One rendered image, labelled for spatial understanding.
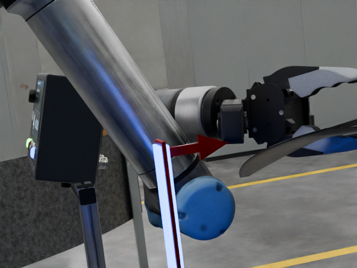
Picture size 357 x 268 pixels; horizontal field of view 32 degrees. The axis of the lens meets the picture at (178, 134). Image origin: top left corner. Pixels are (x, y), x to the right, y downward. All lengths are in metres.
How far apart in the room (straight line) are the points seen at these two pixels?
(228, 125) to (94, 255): 0.49
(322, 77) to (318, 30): 6.50
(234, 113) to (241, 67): 6.17
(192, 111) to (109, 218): 1.86
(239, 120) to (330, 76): 0.12
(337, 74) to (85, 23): 0.29
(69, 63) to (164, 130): 0.13
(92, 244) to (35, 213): 1.29
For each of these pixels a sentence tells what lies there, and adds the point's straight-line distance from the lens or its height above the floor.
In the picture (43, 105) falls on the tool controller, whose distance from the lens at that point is 1.10.
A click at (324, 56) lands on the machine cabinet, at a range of 7.24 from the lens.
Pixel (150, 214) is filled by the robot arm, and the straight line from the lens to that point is 0.88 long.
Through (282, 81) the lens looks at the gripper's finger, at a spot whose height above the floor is 1.22.
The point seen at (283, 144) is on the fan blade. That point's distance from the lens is 0.53.
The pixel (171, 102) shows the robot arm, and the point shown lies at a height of 1.20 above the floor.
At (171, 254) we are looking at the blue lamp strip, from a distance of 0.56.
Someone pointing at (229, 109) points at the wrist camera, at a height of 1.20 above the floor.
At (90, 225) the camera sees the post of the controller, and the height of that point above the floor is 0.99.
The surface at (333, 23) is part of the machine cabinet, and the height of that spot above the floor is 1.34.
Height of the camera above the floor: 1.27
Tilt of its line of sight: 8 degrees down
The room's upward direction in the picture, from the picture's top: 7 degrees counter-clockwise
